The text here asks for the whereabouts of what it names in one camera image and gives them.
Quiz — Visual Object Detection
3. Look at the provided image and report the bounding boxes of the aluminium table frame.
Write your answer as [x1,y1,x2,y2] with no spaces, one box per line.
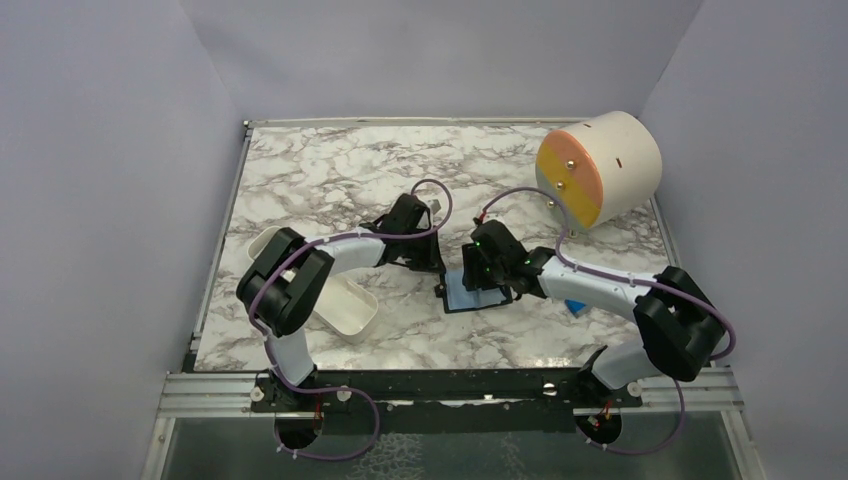
[141,118,766,479]

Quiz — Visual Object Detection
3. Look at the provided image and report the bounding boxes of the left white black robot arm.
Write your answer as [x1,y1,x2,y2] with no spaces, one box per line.
[236,193,445,411]

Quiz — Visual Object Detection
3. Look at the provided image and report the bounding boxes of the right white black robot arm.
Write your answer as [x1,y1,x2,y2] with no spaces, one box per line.
[467,220,730,407]

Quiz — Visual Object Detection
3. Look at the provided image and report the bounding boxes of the purple cable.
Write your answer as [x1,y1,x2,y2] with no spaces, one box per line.
[473,187,738,457]
[248,179,454,463]

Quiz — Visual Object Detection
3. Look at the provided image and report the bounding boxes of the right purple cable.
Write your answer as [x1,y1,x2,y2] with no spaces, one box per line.
[473,187,738,457]

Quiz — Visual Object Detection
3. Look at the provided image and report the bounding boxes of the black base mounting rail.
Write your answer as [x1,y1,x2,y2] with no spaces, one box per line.
[250,367,642,435]

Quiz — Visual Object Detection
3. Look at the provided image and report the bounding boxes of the black card holder blue sleeves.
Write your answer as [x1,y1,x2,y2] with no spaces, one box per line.
[434,269,513,314]

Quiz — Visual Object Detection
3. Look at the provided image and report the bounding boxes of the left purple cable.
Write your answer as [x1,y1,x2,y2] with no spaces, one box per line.
[248,179,454,463]

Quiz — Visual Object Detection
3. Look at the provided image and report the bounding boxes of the cream cylinder drum colored face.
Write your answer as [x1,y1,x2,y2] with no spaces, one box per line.
[535,111,662,230]

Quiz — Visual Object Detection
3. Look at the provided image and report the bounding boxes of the white plastic tray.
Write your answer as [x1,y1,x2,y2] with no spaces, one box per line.
[236,227,385,343]

